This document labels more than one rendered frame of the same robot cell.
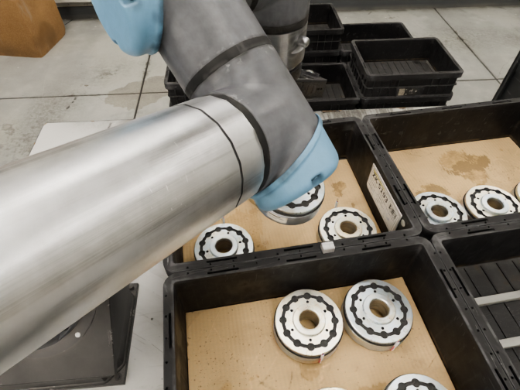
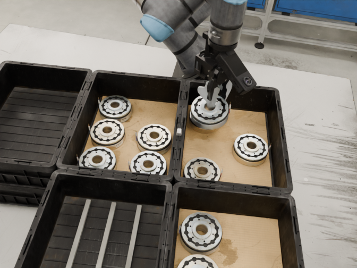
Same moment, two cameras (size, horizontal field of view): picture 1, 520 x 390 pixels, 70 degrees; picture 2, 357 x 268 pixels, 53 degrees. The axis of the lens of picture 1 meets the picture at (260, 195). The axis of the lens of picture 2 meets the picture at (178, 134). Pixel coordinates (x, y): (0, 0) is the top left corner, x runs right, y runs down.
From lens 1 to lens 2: 0.90 m
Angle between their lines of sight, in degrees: 62
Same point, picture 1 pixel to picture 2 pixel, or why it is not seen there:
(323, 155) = (146, 20)
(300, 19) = (213, 22)
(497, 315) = (125, 234)
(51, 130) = (341, 81)
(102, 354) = not seen: hidden behind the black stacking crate
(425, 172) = (251, 260)
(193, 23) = not seen: outside the picture
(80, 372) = not seen: hidden behind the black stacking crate
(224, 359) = (152, 112)
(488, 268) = (155, 251)
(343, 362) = (133, 150)
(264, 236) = (213, 140)
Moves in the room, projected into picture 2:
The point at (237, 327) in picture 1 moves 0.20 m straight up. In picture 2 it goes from (164, 118) to (166, 69)
